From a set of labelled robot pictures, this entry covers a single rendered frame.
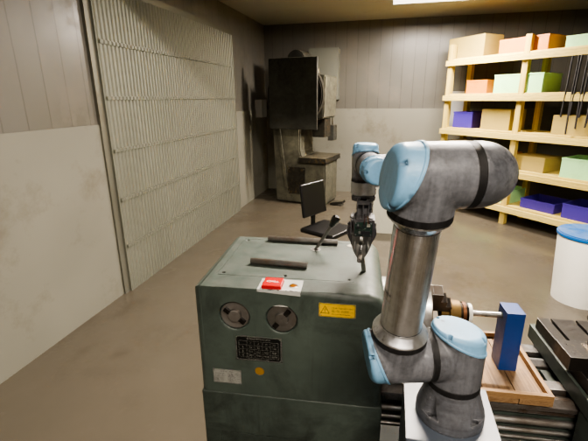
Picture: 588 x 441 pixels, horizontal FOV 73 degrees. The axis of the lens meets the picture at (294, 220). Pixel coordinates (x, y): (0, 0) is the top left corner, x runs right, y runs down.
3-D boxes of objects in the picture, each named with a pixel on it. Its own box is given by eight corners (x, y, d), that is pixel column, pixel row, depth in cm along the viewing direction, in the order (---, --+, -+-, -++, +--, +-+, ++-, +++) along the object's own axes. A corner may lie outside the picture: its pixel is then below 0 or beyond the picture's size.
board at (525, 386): (453, 397, 130) (454, 388, 129) (433, 335, 164) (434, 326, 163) (552, 407, 126) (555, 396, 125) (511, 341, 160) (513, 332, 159)
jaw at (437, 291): (416, 311, 139) (422, 293, 130) (416, 298, 142) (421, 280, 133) (450, 313, 137) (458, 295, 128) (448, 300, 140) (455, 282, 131)
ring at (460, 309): (443, 305, 135) (472, 307, 134) (437, 292, 144) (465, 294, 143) (440, 329, 138) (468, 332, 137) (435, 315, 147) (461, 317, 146)
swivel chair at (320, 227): (355, 261, 459) (358, 180, 431) (352, 283, 403) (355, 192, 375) (304, 257, 470) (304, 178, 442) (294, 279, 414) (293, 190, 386)
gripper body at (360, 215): (348, 238, 118) (350, 199, 115) (349, 228, 126) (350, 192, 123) (374, 239, 117) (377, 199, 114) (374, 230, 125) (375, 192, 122)
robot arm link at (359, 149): (355, 144, 110) (349, 142, 118) (353, 184, 113) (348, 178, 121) (383, 144, 110) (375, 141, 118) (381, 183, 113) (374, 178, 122)
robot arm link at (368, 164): (408, 156, 100) (395, 150, 111) (363, 157, 100) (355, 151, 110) (405, 186, 103) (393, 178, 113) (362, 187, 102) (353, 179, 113)
